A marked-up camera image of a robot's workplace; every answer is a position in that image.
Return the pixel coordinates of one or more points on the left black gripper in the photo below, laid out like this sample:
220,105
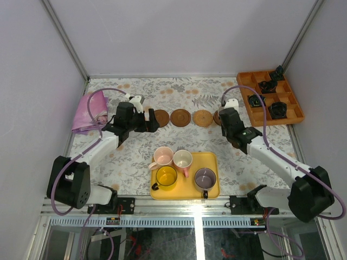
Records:
146,122

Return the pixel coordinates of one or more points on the purple mug black handle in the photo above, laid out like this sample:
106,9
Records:
204,181

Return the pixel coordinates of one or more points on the woven rattan coaster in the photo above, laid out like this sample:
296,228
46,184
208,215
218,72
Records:
203,118

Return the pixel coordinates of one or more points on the white mug pink handle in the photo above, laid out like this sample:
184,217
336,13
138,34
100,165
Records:
182,160

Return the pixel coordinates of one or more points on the orange compartment tray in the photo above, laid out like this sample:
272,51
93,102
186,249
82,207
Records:
284,93

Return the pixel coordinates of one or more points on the aluminium front rail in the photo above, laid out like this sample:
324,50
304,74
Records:
146,206

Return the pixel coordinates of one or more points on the black part lower compartment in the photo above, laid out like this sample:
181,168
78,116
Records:
278,110

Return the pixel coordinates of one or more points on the black part compartment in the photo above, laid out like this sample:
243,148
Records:
277,74
268,87
278,110

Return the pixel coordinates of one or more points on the black yellow part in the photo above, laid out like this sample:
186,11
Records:
254,101

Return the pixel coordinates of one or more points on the yellow mug black handle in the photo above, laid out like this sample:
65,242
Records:
165,179

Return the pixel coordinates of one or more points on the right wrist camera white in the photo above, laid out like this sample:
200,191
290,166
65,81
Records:
232,103

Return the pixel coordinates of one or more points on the light pink mug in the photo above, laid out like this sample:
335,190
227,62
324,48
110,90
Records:
163,156

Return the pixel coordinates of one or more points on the black part top compartment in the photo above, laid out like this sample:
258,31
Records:
277,74

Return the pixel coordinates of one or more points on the brown wooden coaster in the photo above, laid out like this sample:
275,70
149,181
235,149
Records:
216,118
180,118
162,117

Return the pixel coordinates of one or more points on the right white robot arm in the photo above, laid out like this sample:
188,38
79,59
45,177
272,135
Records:
307,194

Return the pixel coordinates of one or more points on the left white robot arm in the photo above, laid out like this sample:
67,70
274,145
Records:
70,179

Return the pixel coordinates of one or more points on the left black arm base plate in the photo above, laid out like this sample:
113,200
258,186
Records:
124,204

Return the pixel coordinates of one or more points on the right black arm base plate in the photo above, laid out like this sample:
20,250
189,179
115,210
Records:
246,206

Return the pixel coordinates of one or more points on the yellow plastic tray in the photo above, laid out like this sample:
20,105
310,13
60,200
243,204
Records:
185,188

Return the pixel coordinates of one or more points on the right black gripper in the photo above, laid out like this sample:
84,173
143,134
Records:
223,130

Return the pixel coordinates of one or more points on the pink purple folded cloth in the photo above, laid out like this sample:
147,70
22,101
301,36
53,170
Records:
97,106

